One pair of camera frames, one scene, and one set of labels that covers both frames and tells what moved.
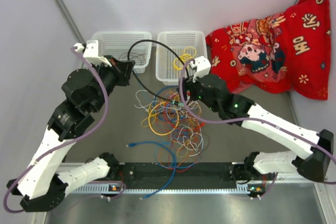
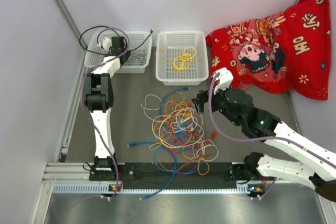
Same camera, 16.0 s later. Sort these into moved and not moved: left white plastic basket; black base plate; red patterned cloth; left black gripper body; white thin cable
Moved: white thin cable; left black gripper body
Not moved: black base plate; left white plastic basket; red patterned cloth
